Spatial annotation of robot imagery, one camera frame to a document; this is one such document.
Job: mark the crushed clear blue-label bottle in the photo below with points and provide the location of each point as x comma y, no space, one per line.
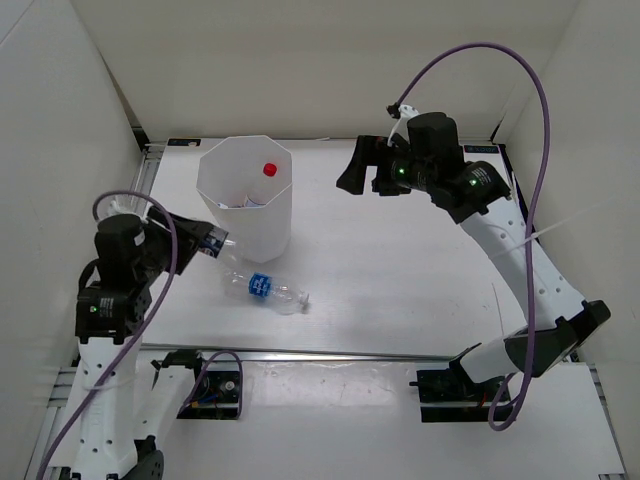
266,291

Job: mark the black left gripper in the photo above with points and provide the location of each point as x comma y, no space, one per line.
188,245

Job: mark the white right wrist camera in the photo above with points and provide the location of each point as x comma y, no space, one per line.
401,113

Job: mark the red cap water bottle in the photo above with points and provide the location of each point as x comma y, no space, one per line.
260,193

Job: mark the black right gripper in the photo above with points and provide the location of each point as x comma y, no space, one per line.
372,151

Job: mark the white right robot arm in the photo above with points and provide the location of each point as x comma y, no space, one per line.
478,199

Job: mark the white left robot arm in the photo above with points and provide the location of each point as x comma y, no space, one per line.
116,440

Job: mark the black corner label plate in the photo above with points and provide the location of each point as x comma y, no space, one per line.
184,142

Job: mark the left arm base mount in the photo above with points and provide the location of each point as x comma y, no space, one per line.
218,389

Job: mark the blue label upright-lying bottle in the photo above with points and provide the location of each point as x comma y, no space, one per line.
236,205

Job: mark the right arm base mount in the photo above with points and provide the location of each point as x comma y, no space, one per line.
443,398

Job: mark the white octagonal bin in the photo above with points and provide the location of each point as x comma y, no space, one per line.
246,182

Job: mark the white zip tie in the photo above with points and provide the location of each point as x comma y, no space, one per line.
539,233

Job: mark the black cap pepsi bottle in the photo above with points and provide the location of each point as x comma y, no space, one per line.
222,246

